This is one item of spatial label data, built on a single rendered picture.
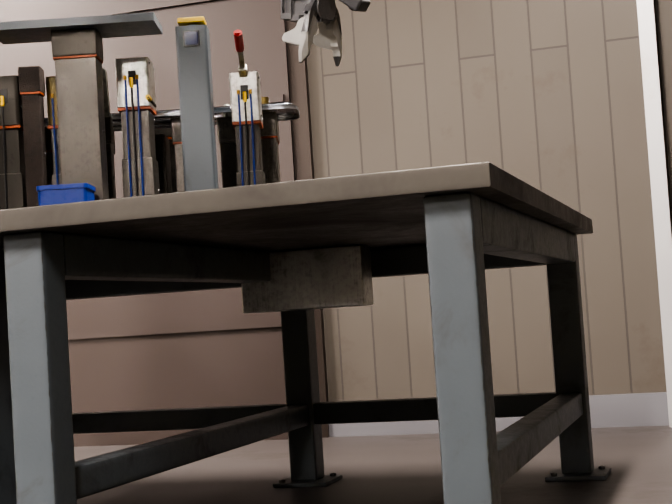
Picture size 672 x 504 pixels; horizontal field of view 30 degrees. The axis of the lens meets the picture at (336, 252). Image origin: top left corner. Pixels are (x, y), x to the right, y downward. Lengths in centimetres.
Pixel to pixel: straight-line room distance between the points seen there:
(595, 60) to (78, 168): 256
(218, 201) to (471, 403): 53
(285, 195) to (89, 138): 87
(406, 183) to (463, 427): 40
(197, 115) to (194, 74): 9
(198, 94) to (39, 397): 85
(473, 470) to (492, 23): 315
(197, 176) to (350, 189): 82
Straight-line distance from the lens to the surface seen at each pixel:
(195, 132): 280
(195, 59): 283
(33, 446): 230
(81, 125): 284
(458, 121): 493
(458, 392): 202
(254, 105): 296
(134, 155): 297
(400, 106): 499
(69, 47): 287
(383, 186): 200
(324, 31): 245
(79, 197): 270
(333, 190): 203
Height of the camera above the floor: 47
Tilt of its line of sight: 3 degrees up
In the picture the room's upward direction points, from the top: 4 degrees counter-clockwise
